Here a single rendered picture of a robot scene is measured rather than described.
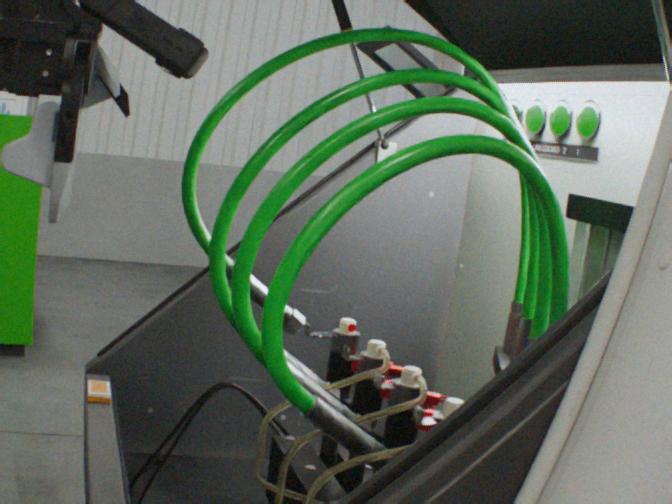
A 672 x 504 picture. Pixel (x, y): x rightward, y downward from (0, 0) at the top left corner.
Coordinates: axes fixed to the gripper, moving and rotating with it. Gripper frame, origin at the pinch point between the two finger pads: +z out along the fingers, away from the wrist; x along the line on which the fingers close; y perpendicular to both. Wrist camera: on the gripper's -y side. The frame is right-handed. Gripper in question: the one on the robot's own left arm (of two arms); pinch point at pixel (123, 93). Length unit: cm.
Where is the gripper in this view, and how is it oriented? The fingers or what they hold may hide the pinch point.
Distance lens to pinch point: 73.7
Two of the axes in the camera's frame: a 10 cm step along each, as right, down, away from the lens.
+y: -7.9, 5.9, -1.5
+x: 1.3, -0.7, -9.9
